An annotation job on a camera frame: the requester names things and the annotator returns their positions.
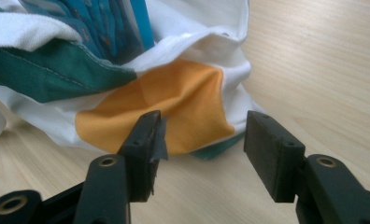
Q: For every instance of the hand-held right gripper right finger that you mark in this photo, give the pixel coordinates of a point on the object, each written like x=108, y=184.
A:
x=273, y=161

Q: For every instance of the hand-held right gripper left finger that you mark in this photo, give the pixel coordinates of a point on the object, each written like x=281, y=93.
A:
x=139, y=168

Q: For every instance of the white orange green cloth bag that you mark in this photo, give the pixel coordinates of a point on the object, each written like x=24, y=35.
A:
x=180, y=102

